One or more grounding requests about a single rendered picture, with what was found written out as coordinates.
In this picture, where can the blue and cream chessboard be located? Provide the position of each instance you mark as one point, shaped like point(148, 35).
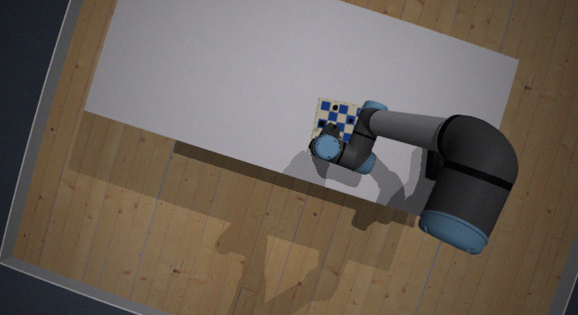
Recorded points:
point(339, 117)

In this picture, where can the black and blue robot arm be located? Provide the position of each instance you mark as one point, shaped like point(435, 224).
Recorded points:
point(465, 202)

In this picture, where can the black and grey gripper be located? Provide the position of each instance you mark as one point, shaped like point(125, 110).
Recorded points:
point(330, 129)

